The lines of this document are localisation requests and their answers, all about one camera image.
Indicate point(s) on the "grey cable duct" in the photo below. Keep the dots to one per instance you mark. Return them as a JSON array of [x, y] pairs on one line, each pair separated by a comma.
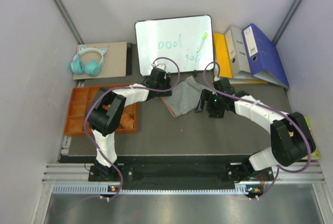
[[107, 189]]

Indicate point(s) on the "beige board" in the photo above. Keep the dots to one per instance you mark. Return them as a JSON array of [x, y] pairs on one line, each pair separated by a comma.
[[114, 64]]

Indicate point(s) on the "grey binder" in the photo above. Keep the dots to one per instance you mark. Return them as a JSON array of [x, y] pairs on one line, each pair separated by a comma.
[[238, 57]]

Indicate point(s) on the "yellow binder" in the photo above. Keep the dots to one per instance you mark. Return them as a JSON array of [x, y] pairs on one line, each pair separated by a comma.
[[222, 58]]

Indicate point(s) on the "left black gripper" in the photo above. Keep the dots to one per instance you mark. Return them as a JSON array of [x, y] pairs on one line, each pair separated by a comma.
[[166, 82]]

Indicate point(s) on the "blue binder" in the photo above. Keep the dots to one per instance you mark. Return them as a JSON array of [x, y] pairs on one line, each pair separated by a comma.
[[263, 57]]

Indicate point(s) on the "grey striped underwear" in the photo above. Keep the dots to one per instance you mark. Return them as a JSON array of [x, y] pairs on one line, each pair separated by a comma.
[[185, 97]]

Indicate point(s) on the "green marker pen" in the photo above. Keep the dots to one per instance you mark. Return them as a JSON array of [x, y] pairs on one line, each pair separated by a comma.
[[204, 36]]

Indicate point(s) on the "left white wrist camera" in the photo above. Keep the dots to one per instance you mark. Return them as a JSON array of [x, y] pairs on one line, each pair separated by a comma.
[[159, 66]]

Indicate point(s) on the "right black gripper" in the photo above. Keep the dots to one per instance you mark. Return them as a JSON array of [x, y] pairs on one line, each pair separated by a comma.
[[206, 96]]

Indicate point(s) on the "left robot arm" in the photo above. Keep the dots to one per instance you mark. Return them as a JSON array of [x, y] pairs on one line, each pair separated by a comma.
[[106, 110]]

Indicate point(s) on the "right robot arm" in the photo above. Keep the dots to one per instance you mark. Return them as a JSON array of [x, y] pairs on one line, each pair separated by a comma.
[[291, 139]]

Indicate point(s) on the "teal cat-ear headphones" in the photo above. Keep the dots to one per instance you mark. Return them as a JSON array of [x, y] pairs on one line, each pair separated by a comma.
[[92, 68]]

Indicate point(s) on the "whiteboard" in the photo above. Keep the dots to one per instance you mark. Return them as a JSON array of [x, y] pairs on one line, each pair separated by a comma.
[[174, 42]]

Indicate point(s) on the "green treehouse book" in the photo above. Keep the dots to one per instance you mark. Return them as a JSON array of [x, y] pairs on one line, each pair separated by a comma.
[[315, 154]]

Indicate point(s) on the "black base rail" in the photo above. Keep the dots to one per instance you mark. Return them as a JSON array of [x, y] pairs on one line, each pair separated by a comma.
[[182, 176]]

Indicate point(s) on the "orange underwear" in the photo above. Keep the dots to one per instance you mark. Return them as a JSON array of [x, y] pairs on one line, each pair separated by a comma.
[[127, 121]]

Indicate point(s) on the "orange compartment tray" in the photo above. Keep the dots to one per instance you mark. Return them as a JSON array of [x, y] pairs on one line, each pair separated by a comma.
[[80, 101]]

